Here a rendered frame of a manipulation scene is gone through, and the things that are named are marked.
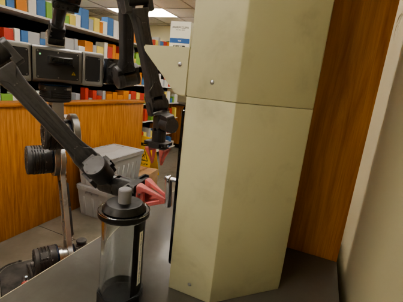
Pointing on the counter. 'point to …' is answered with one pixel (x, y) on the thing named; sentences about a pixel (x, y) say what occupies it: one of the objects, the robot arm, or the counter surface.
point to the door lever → (168, 190)
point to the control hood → (172, 65)
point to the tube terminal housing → (244, 141)
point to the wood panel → (340, 123)
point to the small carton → (181, 33)
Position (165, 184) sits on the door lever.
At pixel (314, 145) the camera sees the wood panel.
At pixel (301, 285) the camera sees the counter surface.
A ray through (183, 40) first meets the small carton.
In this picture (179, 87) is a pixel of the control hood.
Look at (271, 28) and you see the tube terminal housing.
